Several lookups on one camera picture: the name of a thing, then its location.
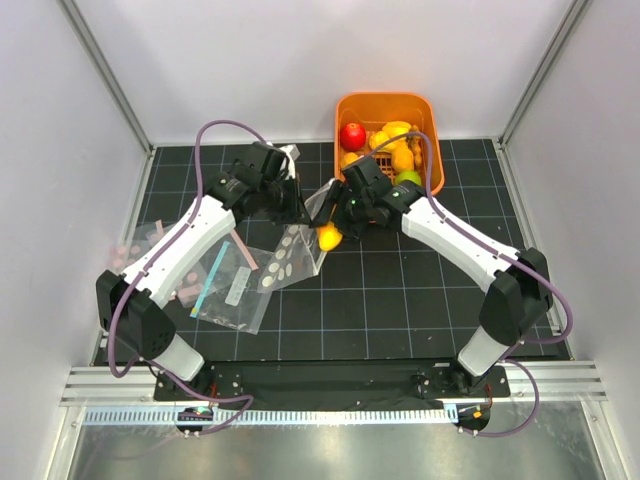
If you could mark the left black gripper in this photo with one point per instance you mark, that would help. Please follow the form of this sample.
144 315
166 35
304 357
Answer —
296 213

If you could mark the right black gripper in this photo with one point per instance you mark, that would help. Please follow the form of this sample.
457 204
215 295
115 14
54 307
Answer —
337 196

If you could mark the yellow mango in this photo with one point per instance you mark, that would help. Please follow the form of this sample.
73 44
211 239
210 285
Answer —
329 237

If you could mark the white dotted zip bag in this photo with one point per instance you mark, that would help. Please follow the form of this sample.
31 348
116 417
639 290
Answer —
298 255

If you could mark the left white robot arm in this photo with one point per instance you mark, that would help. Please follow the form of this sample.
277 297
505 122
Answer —
131 304

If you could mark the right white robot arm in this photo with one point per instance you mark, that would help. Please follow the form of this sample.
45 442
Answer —
515 282

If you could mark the blue zipper clear bag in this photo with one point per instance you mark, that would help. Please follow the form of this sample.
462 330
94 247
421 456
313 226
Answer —
233 297

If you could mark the pink dotted zip bag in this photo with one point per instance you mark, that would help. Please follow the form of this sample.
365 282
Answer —
145 237

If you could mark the small orange fruit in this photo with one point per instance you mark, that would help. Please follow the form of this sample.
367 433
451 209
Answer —
348 159

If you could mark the red apple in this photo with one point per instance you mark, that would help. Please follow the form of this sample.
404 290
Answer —
352 137

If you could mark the yellow pear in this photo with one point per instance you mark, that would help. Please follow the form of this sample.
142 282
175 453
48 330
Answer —
379 141

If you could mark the green apple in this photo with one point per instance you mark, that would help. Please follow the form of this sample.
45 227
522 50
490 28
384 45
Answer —
408 175

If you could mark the black grid mat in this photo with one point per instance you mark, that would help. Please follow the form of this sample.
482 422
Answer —
387 297

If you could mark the yellow bell pepper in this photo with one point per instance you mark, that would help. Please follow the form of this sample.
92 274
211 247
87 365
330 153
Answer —
396 128

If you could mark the orange plastic basket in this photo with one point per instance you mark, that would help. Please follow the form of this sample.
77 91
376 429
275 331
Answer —
373 110

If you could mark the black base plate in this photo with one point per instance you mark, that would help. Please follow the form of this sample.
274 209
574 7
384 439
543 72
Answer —
349 385

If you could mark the white slotted cable duct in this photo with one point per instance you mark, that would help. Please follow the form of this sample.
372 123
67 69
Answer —
182 416

